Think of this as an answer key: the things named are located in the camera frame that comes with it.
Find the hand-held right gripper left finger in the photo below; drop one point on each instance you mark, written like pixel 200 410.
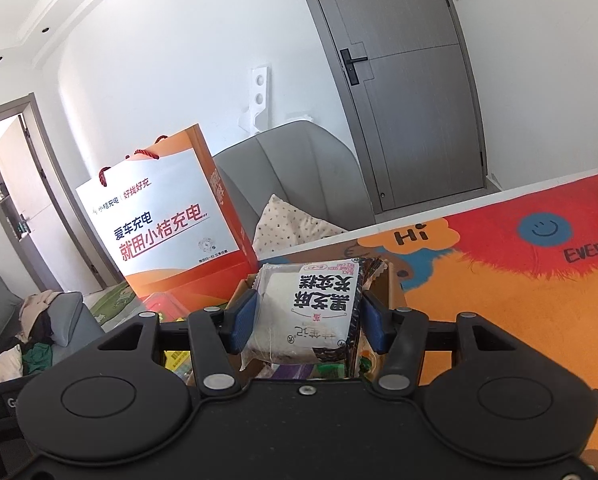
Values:
pixel 243 320

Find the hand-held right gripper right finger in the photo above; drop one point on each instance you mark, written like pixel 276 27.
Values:
pixel 379 322

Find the brown cardboard box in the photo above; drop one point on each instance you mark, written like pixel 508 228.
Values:
pixel 386 285

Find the black white rice cake packet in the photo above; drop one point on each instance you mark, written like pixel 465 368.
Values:
pixel 304 310

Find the pile of clothes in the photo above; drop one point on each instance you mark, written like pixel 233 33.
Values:
pixel 34 320

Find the dotted cushion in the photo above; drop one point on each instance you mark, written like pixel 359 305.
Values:
pixel 289 225

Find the clear plastic storage box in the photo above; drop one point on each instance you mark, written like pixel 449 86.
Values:
pixel 124 305

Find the colourful cartoon table mat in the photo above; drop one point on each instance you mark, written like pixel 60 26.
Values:
pixel 504 300

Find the orange white paper bag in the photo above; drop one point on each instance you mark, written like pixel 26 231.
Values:
pixel 164 210

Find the grey chair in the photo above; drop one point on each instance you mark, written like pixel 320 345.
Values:
pixel 289 160

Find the grey door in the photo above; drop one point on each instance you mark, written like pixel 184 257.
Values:
pixel 399 110

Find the white foam packing piece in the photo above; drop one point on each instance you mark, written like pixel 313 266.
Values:
pixel 259 90

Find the grey doorway frame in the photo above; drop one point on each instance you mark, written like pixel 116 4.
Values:
pixel 44 135

